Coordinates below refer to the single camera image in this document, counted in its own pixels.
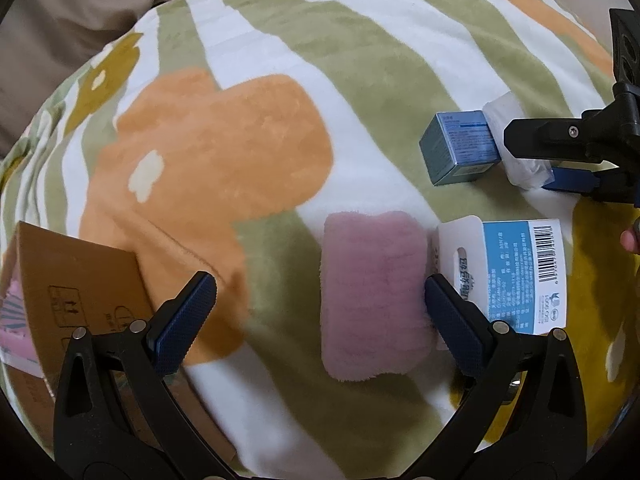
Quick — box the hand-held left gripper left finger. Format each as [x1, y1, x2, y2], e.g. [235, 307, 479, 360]
[52, 271, 236, 480]

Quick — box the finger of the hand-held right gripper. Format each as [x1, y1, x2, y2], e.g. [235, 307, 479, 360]
[502, 81, 640, 166]
[541, 166, 640, 207]

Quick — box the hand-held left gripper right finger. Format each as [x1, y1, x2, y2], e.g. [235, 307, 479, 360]
[400, 274, 589, 480]

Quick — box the white packet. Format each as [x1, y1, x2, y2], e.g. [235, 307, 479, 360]
[481, 91, 556, 191]

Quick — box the white blue-label blister package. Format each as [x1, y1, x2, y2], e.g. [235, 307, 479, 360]
[434, 215, 571, 351]

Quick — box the small blue box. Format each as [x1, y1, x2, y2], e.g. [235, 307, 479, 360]
[418, 108, 502, 187]

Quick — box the pink fluffy cloth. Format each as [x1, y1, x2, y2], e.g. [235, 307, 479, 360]
[320, 210, 441, 382]

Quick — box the cardboard box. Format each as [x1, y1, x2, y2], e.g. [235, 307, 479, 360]
[0, 221, 239, 463]

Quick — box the person's right hand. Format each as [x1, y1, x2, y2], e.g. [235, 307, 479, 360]
[620, 220, 640, 256]

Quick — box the floral striped blanket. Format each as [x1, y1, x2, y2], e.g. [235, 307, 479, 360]
[0, 0, 640, 480]

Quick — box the beige curtain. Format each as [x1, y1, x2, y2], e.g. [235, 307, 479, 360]
[0, 0, 297, 157]

